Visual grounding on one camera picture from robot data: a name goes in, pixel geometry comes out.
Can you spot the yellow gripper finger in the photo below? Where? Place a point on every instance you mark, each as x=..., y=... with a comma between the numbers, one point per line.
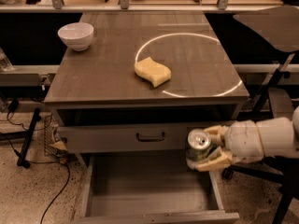
x=213, y=159
x=217, y=133

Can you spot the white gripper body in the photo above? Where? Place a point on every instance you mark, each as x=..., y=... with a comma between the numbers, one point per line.
x=242, y=141

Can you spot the green soda can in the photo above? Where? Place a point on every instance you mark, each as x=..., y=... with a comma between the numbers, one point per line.
x=198, y=145

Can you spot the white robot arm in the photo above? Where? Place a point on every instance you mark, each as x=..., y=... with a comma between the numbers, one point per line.
x=279, y=136

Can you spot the open middle drawer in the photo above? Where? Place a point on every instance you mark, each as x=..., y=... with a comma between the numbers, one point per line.
x=149, y=187

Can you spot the grey drawer cabinet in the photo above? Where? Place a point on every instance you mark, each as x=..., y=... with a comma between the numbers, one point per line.
x=99, y=86

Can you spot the yellow sponge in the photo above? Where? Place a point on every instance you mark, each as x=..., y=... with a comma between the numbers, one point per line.
x=154, y=72

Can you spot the black office chair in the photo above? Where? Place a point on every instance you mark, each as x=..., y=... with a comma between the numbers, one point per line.
x=278, y=25

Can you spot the white ceramic bowl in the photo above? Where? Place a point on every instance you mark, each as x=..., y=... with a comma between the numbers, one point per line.
x=77, y=35

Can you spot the black stand leg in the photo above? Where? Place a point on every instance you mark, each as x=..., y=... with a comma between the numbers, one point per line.
x=26, y=136

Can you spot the clear plastic bottle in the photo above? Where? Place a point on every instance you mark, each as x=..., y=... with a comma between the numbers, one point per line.
x=5, y=63

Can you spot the top drawer with black handle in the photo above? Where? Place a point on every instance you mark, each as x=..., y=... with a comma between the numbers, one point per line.
x=135, y=137

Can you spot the wire mesh basket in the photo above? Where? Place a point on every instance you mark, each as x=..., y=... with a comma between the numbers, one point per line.
x=51, y=137

